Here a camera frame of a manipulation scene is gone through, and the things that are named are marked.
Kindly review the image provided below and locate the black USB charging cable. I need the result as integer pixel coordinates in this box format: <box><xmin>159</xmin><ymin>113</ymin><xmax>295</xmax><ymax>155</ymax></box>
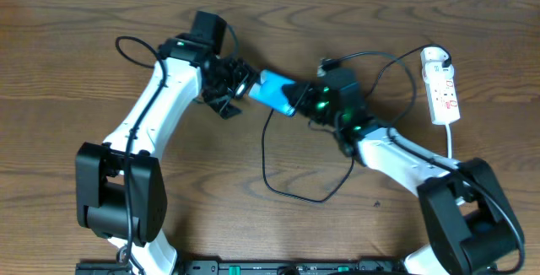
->
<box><xmin>261</xmin><ymin>44</ymin><xmax>453</xmax><ymax>205</ymax></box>

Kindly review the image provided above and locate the blue Galaxy smartphone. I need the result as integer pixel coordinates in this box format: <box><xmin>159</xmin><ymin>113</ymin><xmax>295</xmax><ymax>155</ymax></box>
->
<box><xmin>248</xmin><ymin>70</ymin><xmax>296</xmax><ymax>116</ymax></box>

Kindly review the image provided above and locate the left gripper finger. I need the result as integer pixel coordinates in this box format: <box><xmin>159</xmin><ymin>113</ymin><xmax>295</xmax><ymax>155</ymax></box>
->
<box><xmin>208</xmin><ymin>95</ymin><xmax>241</xmax><ymax>119</ymax></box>
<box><xmin>236</xmin><ymin>62</ymin><xmax>260</xmax><ymax>82</ymax></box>

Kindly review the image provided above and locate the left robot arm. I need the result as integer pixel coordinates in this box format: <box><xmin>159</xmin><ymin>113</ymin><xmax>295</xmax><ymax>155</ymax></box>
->
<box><xmin>75</xmin><ymin>11</ymin><xmax>256</xmax><ymax>274</ymax></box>

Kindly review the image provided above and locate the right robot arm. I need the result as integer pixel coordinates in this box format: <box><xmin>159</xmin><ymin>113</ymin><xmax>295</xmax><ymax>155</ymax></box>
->
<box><xmin>278</xmin><ymin>68</ymin><xmax>526</xmax><ymax>274</ymax></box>

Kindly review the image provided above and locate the white USB charger plug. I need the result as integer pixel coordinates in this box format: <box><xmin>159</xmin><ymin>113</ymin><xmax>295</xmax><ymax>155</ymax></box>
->
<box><xmin>420</xmin><ymin>46</ymin><xmax>451</xmax><ymax>68</ymax></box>

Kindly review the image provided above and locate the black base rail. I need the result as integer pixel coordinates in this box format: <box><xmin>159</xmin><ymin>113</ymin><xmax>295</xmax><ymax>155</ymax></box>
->
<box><xmin>75</xmin><ymin>259</ymin><xmax>498</xmax><ymax>275</ymax></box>

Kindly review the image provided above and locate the white power strip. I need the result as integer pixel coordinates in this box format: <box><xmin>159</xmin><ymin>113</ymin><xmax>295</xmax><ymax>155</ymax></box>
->
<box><xmin>422</xmin><ymin>62</ymin><xmax>460</xmax><ymax>126</ymax></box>

